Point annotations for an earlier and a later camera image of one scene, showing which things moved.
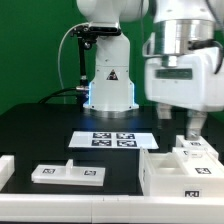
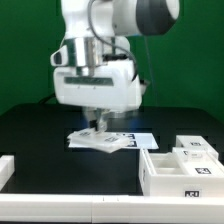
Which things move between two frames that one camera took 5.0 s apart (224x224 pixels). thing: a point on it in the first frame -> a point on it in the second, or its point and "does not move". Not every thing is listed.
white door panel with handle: [68, 174] -> [99, 140]
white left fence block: [7, 169] does not move
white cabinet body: [161, 175] does not move
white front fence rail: [110, 208] does not move
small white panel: [199, 161] does not move
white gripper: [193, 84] -> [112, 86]
